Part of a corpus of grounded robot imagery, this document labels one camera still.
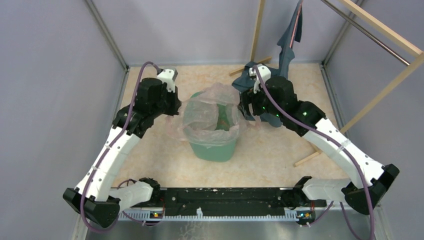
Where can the white cable duct strip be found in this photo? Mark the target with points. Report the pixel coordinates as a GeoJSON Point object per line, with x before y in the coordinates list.
{"type": "Point", "coordinates": [148, 215]}

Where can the wooden drying rack frame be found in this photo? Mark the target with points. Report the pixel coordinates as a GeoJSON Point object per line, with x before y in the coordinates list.
{"type": "Point", "coordinates": [393, 131]}

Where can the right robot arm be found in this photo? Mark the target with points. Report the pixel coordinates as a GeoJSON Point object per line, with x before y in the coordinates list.
{"type": "Point", "coordinates": [368, 180]}

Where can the metal rod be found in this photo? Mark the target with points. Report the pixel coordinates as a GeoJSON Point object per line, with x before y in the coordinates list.
{"type": "Point", "coordinates": [366, 33]}

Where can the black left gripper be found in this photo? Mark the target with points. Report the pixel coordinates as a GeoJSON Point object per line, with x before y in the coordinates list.
{"type": "Point", "coordinates": [176, 103]}

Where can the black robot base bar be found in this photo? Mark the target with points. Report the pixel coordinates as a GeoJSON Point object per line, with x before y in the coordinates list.
{"type": "Point", "coordinates": [229, 202]}

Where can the dark blue-grey cloth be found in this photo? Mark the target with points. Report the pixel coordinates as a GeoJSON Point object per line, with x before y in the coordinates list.
{"type": "Point", "coordinates": [279, 87]}

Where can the green plastic trash bin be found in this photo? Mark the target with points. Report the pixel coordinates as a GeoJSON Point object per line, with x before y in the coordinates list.
{"type": "Point", "coordinates": [212, 149]}

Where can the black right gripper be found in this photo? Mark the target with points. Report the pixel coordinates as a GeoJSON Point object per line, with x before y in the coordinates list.
{"type": "Point", "coordinates": [247, 97]}

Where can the pink translucent trash bag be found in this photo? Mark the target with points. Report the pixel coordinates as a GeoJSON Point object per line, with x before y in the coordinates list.
{"type": "Point", "coordinates": [219, 92]}

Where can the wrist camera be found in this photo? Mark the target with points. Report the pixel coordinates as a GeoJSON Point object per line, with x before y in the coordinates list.
{"type": "Point", "coordinates": [168, 76]}
{"type": "Point", "coordinates": [259, 70]}

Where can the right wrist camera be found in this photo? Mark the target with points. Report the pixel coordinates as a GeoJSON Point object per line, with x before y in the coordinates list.
{"type": "Point", "coordinates": [259, 70]}

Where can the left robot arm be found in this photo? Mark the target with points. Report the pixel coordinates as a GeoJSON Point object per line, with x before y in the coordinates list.
{"type": "Point", "coordinates": [93, 197]}

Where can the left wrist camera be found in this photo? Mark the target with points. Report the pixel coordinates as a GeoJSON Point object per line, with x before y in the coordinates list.
{"type": "Point", "coordinates": [168, 76]}

